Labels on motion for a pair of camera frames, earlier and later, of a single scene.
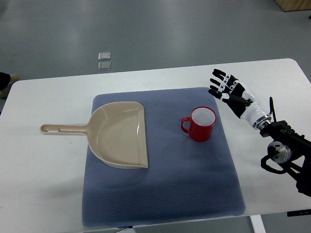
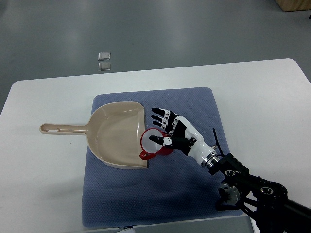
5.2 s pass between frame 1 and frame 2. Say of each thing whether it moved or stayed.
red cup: moved
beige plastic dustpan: stayed
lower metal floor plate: stayed
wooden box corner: stayed
